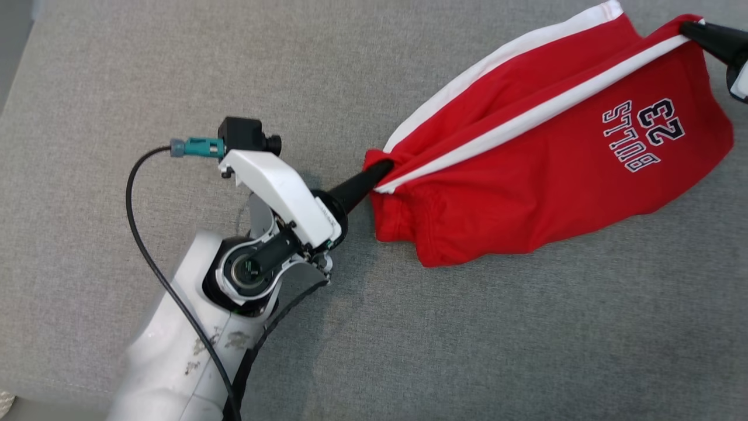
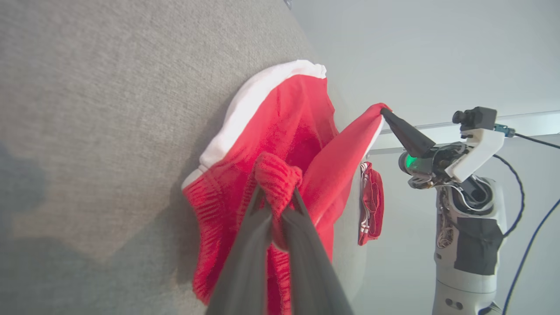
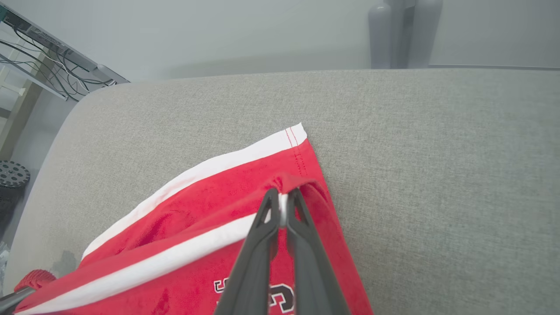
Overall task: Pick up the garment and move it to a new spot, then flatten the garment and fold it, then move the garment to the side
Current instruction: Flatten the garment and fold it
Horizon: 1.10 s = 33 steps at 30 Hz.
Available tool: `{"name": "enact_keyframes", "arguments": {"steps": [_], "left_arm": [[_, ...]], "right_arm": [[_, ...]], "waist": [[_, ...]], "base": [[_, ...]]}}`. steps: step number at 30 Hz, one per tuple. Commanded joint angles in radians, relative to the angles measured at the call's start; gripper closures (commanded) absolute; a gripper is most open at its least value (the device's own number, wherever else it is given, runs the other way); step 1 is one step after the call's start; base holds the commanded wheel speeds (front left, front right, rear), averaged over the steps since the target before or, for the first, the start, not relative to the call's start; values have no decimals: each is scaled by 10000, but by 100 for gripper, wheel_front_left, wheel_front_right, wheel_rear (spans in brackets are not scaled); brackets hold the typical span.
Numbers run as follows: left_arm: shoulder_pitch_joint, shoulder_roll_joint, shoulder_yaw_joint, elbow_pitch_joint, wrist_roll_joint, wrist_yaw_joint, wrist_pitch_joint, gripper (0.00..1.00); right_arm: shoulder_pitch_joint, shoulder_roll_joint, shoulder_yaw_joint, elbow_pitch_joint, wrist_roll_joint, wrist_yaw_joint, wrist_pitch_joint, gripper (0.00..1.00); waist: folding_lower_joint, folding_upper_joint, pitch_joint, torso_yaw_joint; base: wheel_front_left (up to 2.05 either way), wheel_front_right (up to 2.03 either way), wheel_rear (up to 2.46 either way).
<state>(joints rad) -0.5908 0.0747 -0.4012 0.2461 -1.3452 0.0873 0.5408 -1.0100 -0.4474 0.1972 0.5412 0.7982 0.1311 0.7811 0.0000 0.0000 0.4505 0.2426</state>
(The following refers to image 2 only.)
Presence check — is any red jersey with white sleeves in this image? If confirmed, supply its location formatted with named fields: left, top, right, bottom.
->
left=358, top=161, right=385, bottom=246

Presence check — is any right cable with teal connector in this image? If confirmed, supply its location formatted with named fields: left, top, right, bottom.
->
left=494, top=124, right=560, bottom=315

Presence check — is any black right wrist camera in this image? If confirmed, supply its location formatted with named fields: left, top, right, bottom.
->
left=452, top=106, right=498, bottom=133

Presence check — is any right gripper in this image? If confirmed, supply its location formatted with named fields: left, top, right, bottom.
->
left=381, top=108, right=506, bottom=189

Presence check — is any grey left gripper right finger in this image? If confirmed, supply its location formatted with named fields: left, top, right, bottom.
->
left=280, top=188, right=355, bottom=315

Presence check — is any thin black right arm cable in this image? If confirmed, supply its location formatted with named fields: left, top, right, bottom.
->
left=492, top=153, right=525, bottom=239

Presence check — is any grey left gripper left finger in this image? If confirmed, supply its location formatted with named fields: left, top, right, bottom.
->
left=206, top=186, right=274, bottom=315

